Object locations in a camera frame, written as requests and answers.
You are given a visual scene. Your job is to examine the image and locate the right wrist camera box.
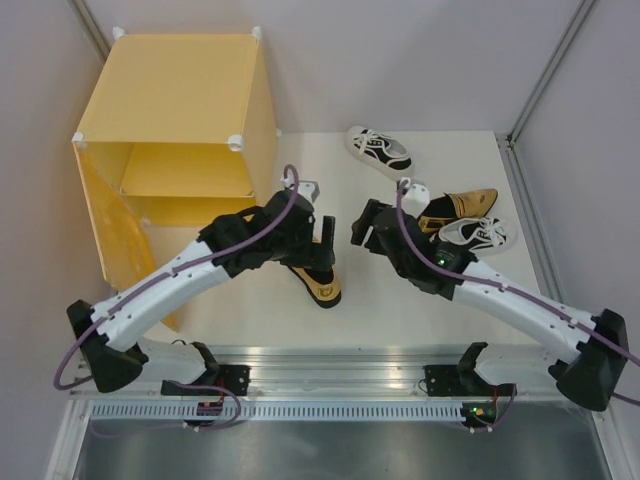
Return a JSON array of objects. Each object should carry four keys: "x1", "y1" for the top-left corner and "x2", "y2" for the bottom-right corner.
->
[{"x1": 397, "y1": 177, "x2": 431, "y2": 218}]

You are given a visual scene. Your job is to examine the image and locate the yellow plastic shoe cabinet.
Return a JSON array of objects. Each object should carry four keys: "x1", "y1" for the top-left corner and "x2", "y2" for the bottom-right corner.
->
[{"x1": 71, "y1": 27, "x2": 282, "y2": 332}]

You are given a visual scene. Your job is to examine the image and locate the left aluminium frame post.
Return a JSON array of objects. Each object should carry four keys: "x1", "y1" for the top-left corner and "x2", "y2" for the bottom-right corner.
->
[{"x1": 66, "y1": 0, "x2": 111, "y2": 63}]

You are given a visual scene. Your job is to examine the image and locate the black white sneaker near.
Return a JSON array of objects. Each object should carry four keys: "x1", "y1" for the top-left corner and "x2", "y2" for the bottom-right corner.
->
[{"x1": 433, "y1": 217, "x2": 518, "y2": 256}]

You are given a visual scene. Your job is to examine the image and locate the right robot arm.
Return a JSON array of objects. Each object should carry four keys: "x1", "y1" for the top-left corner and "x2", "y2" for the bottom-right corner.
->
[{"x1": 351, "y1": 199, "x2": 633, "y2": 412}]

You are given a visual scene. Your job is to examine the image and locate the white slotted cable duct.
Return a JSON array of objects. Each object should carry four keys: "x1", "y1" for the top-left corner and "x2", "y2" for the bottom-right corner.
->
[{"x1": 90, "y1": 400, "x2": 476, "y2": 422}]

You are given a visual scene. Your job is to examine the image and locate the gold loafer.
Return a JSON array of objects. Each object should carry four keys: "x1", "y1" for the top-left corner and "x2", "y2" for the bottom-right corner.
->
[
  {"x1": 288, "y1": 258, "x2": 342, "y2": 309},
  {"x1": 418, "y1": 188, "x2": 499, "y2": 234}
]

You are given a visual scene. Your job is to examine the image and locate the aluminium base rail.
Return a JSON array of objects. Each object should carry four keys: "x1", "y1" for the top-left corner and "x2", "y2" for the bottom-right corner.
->
[{"x1": 74, "y1": 343, "x2": 566, "y2": 405}]

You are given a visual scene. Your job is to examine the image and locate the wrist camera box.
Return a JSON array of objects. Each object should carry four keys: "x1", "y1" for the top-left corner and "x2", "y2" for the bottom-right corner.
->
[
  {"x1": 280, "y1": 177, "x2": 320, "y2": 204},
  {"x1": 397, "y1": 177, "x2": 431, "y2": 218}
]

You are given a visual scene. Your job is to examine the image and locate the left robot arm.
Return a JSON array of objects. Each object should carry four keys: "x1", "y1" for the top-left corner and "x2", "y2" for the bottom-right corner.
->
[{"x1": 66, "y1": 189, "x2": 335, "y2": 396}]

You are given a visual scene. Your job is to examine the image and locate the black white sneaker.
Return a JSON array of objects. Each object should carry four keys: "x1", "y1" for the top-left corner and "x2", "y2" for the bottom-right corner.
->
[
  {"x1": 344, "y1": 125, "x2": 414, "y2": 182},
  {"x1": 433, "y1": 217, "x2": 518, "y2": 256}
]

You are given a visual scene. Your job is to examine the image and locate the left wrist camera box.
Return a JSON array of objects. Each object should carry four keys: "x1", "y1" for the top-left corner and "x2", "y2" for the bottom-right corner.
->
[{"x1": 280, "y1": 177, "x2": 320, "y2": 204}]

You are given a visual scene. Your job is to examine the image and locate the aluminium frame post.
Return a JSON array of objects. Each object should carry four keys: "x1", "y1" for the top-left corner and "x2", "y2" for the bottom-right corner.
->
[
  {"x1": 66, "y1": 0, "x2": 111, "y2": 63},
  {"x1": 495, "y1": 0, "x2": 599, "y2": 303}
]

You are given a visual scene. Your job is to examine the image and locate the yellow cabinet door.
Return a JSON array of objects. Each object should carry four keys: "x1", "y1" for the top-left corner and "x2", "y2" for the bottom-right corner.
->
[{"x1": 74, "y1": 147, "x2": 182, "y2": 332}]

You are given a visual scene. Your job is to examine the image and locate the black white sneaker far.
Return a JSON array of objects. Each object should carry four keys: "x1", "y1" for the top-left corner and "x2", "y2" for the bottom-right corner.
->
[{"x1": 344, "y1": 125, "x2": 414, "y2": 182}]

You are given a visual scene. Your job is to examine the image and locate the right aluminium frame post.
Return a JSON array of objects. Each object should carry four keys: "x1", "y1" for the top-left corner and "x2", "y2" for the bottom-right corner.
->
[{"x1": 495, "y1": 0, "x2": 599, "y2": 303}]

